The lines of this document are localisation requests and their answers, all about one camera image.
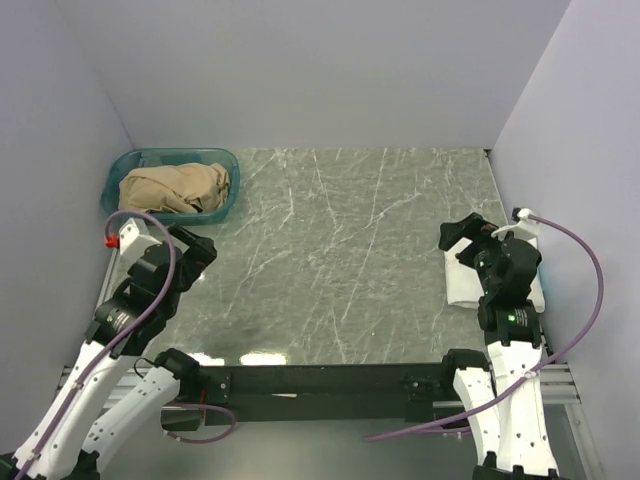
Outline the beige t shirt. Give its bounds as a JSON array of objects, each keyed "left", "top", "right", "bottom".
[{"left": 119, "top": 163, "right": 231, "bottom": 214}]

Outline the teal plastic laundry basket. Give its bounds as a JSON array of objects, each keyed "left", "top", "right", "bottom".
[{"left": 100, "top": 148, "right": 240, "bottom": 226}]

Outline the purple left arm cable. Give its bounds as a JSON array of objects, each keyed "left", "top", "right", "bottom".
[{"left": 0, "top": 209, "right": 237, "bottom": 476}]

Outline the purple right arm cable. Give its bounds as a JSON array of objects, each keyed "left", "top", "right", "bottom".
[{"left": 362, "top": 212, "right": 604, "bottom": 443}]

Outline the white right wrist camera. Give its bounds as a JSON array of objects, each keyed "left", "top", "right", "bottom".
[{"left": 491, "top": 207, "right": 541, "bottom": 242}]

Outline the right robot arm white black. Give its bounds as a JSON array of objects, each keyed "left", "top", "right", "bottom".
[{"left": 438, "top": 213, "right": 560, "bottom": 479}]

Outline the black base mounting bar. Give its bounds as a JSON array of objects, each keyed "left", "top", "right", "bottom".
[{"left": 176, "top": 363, "right": 463, "bottom": 423}]

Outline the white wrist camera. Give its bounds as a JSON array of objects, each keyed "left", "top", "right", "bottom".
[
  {"left": 491, "top": 207, "right": 541, "bottom": 242},
  {"left": 104, "top": 218, "right": 161, "bottom": 261}
]

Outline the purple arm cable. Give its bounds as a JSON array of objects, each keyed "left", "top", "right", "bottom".
[
  {"left": 362, "top": 212, "right": 604, "bottom": 443},
  {"left": 0, "top": 209, "right": 237, "bottom": 476}
]

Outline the folded white t shirt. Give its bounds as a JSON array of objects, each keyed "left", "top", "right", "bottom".
[{"left": 444, "top": 238, "right": 546, "bottom": 313}]

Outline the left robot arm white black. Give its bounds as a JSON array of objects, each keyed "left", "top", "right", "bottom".
[{"left": 1, "top": 226, "right": 217, "bottom": 479}]

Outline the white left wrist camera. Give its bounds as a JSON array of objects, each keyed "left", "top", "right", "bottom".
[{"left": 104, "top": 218, "right": 161, "bottom": 261}]

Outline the aluminium frame rail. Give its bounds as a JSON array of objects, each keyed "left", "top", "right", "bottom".
[{"left": 54, "top": 365, "right": 581, "bottom": 410}]

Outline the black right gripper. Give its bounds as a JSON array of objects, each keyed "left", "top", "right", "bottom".
[{"left": 438, "top": 211, "right": 506, "bottom": 294}]

